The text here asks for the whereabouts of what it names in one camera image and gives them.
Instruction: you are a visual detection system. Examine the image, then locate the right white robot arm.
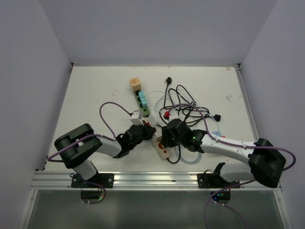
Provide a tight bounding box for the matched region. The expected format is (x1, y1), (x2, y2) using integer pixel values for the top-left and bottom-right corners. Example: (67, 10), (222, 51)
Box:
(161, 119), (286, 188)

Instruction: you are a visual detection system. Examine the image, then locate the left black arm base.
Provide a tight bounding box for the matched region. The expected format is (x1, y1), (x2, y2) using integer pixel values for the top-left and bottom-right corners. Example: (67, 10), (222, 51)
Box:
(70, 173), (114, 188)

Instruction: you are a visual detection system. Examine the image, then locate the black square plug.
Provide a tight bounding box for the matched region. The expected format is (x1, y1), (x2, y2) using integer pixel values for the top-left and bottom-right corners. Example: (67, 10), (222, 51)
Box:
(213, 114), (221, 122)

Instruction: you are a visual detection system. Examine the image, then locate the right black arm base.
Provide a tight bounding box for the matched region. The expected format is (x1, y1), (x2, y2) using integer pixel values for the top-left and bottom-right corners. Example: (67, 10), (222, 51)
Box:
(197, 169), (241, 189)

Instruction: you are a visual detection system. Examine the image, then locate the black power cable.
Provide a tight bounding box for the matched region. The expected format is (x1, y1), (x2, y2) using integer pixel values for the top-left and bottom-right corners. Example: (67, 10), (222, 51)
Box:
(158, 84), (221, 165)

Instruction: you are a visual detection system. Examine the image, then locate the black three-pin plug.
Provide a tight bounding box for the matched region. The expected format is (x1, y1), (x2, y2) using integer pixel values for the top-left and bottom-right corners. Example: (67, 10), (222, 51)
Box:
(165, 77), (172, 85)

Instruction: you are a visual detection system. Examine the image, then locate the blue round socket base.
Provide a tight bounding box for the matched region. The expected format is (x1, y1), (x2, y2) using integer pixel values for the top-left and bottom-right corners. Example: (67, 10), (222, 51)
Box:
(212, 131), (222, 136)

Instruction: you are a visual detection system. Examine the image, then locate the aluminium front rail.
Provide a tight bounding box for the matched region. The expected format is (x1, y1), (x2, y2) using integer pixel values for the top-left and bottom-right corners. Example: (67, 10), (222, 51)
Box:
(30, 170), (283, 191)

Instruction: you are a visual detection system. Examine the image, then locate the yellow plug adapter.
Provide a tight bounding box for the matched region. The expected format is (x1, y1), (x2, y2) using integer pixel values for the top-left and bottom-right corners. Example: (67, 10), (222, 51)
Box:
(156, 136), (162, 142)

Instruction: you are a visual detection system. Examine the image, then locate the green power strip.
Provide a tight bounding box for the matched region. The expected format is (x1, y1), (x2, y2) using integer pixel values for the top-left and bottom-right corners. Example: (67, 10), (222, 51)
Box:
(133, 90), (151, 118)

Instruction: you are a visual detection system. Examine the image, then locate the beige red power strip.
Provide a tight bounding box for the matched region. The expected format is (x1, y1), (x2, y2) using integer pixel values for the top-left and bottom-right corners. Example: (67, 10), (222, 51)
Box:
(150, 125), (173, 161)

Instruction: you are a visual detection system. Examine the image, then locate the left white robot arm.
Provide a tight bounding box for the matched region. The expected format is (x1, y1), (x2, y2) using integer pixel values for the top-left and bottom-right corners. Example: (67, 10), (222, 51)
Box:
(47, 122), (156, 187)

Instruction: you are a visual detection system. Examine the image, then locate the lower teal plug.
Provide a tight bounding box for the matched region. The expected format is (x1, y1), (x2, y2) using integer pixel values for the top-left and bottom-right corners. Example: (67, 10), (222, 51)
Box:
(140, 99), (148, 108)

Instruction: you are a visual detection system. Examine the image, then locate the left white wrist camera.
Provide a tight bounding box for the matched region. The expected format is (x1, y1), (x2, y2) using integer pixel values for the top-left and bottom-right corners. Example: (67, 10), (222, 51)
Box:
(130, 110), (143, 125)

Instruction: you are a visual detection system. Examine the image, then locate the orange cube adapter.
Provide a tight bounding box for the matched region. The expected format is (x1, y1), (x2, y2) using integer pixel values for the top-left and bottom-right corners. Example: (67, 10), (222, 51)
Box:
(129, 77), (142, 92)

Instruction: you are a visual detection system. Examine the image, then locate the white charger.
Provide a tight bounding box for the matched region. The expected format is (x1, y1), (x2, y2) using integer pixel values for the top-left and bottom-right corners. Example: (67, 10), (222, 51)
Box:
(147, 114), (159, 127)

